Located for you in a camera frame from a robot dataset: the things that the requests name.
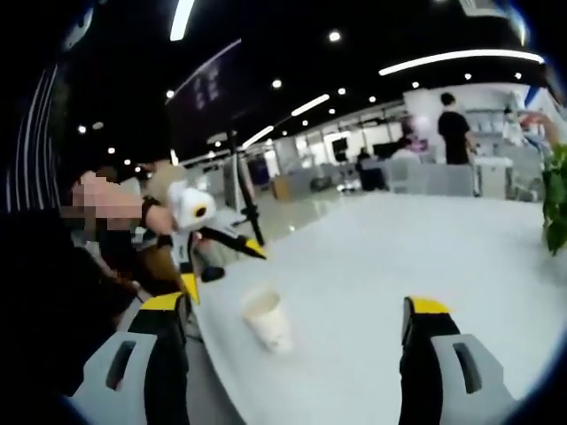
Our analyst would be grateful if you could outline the dark screen board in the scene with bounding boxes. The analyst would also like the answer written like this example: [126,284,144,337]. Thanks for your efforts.
[166,38,249,150]

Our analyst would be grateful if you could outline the green potted plant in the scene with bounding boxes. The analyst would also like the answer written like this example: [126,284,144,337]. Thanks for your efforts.
[540,145,567,257]

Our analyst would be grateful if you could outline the person's left hand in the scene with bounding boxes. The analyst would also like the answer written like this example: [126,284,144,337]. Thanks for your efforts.
[141,197,178,236]

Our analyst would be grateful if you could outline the white table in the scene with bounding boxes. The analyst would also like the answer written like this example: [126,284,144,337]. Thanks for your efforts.
[188,192,567,425]

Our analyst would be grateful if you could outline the grey desk partition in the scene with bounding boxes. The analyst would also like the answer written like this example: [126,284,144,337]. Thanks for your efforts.
[361,157,478,196]

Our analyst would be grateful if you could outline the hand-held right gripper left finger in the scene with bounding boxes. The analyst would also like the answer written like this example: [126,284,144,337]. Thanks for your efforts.
[73,292,193,425]

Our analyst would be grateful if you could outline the round ceiling spotlights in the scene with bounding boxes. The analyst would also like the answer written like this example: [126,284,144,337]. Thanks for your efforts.
[77,28,524,174]

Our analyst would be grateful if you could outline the white paper cup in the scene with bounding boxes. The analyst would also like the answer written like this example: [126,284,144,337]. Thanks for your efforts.
[240,282,296,354]

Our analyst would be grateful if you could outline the black stand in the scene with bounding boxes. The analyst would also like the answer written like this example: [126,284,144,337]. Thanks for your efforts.
[224,129,267,247]

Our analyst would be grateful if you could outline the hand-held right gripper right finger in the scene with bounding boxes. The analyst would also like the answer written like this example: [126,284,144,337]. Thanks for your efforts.
[400,296,518,425]

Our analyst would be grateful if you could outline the operator in dark clothes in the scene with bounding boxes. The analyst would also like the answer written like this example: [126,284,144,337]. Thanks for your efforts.
[0,61,138,399]

